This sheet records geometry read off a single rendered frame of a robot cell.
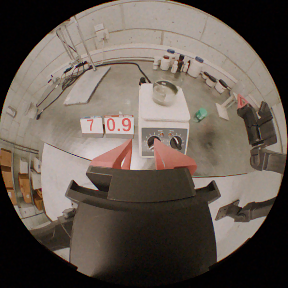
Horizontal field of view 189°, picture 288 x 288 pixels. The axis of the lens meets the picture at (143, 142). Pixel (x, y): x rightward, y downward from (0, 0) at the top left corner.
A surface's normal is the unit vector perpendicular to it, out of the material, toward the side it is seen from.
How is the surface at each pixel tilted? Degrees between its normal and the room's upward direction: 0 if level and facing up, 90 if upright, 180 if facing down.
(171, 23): 90
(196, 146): 0
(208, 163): 0
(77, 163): 0
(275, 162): 82
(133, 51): 90
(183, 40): 90
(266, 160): 89
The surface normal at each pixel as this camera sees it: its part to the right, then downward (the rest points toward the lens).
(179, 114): 0.00, -0.23
